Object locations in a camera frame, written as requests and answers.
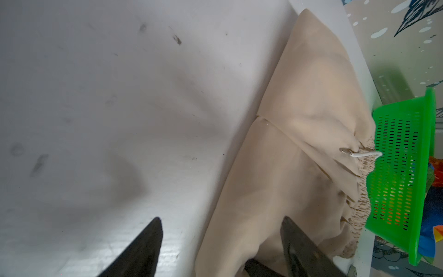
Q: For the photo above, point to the multicoloured shorts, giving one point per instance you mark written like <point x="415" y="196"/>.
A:
<point x="432" y="220"/>

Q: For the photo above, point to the green plastic basket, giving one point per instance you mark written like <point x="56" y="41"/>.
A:
<point x="405" y="133"/>

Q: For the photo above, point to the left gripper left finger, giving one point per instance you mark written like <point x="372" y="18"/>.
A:
<point x="141" y="257"/>

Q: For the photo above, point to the beige shorts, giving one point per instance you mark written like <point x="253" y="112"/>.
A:
<point x="306" y="156"/>

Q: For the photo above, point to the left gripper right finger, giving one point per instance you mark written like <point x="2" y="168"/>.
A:
<point x="302" y="255"/>

